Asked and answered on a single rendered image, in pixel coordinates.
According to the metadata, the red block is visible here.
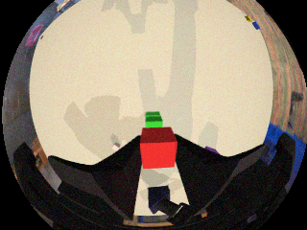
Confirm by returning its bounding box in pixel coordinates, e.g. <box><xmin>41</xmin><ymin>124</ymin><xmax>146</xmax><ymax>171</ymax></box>
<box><xmin>139</xmin><ymin>126</ymin><xmax>177</xmax><ymax>169</ymax></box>

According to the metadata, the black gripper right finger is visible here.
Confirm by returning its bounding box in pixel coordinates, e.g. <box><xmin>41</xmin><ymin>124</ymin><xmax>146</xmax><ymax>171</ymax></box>
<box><xmin>174</xmin><ymin>134</ymin><xmax>266</xmax><ymax>216</ymax></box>

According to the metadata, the blue block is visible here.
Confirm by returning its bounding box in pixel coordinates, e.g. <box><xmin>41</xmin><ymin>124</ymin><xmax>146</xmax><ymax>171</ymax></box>
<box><xmin>252</xmin><ymin>22</ymin><xmax>261</xmax><ymax>30</ymax></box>

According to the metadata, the green block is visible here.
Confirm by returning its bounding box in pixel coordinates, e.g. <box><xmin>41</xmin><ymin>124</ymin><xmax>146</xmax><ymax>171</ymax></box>
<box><xmin>146</xmin><ymin>116</ymin><xmax>164</xmax><ymax>127</ymax></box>
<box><xmin>146</xmin><ymin>111</ymin><xmax>161</xmax><ymax>116</ymax></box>

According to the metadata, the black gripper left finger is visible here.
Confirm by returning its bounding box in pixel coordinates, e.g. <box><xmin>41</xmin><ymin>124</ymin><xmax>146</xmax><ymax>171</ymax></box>
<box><xmin>47</xmin><ymin>135</ymin><xmax>142</xmax><ymax>221</ymax></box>

